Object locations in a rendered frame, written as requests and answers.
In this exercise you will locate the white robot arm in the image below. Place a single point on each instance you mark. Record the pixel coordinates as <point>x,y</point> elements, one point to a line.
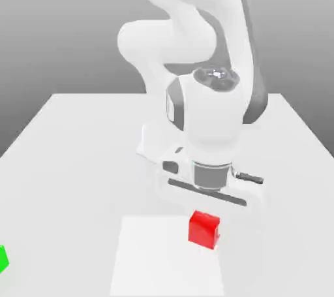
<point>208,109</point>

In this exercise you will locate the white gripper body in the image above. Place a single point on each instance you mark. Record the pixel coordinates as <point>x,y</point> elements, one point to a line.
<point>182,192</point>

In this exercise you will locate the small red cube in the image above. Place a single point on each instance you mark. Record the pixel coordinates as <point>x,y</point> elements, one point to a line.
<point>202,231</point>

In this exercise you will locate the small green cube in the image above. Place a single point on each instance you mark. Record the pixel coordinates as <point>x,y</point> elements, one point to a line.
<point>2,259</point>

